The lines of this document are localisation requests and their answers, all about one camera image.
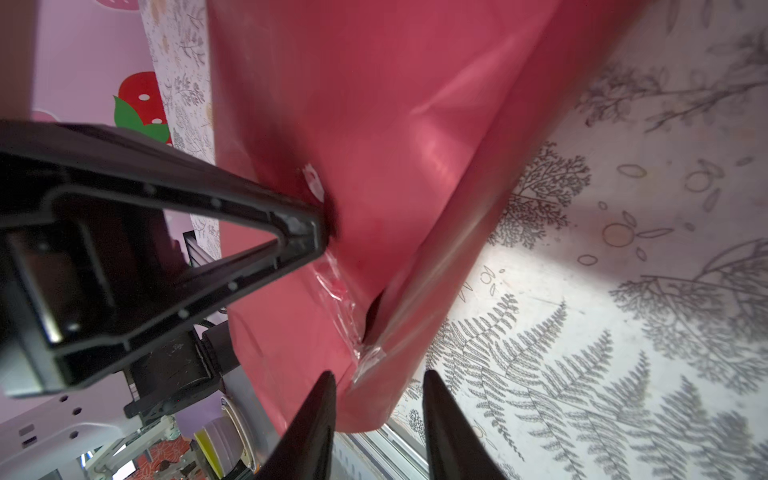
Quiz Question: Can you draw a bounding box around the clear adhesive tape piece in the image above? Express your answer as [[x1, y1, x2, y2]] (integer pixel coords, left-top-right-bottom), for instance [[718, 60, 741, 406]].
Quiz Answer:
[[299, 162, 386, 386]]

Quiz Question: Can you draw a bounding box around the maroon wrapping paper sheet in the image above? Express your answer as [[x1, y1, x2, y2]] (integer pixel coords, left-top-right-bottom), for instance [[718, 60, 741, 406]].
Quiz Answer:
[[207, 1, 644, 433]]

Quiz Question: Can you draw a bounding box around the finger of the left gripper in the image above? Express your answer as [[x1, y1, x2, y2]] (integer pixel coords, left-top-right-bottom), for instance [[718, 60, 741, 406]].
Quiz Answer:
[[1, 120, 328, 398]]

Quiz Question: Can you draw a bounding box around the floral table mat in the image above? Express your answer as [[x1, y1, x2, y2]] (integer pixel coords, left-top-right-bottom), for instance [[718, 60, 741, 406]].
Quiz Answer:
[[139, 1, 767, 479]]

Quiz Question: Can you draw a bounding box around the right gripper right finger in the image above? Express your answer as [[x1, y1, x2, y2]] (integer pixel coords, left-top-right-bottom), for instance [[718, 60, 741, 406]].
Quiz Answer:
[[422, 370, 505, 480]]

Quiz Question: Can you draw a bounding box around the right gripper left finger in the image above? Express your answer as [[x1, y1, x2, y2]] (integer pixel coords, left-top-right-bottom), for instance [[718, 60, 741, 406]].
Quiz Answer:
[[254, 371, 337, 480]]

